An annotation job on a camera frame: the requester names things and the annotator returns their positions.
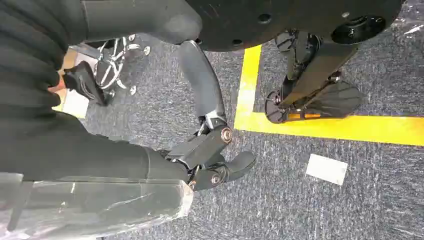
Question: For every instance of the clear plastic film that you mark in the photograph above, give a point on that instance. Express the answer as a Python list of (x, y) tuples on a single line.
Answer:
[(414, 20)]

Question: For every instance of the silver office chair base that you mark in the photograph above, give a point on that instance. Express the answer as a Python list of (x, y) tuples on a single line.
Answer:
[(112, 63)]

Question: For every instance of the ribbed grey right arm sleeve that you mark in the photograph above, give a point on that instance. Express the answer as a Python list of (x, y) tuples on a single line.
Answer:
[(26, 49)]

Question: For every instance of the person's foot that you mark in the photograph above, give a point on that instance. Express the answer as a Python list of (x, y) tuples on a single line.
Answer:
[(84, 82)]

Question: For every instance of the black robot body underside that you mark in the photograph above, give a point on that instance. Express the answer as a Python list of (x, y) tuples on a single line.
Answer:
[(298, 16)]

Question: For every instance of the white card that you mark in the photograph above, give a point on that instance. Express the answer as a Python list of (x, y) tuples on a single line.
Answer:
[(326, 169)]

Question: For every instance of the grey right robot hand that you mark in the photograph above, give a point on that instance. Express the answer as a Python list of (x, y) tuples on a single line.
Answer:
[(99, 159)]

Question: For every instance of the yellow floor tape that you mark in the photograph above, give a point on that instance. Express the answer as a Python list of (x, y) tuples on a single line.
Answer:
[(247, 99)]

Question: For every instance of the clear plastic wrapped package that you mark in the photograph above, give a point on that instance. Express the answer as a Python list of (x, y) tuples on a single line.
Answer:
[(99, 208)]

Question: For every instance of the pale flat board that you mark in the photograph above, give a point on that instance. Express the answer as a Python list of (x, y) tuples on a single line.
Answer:
[(76, 106)]

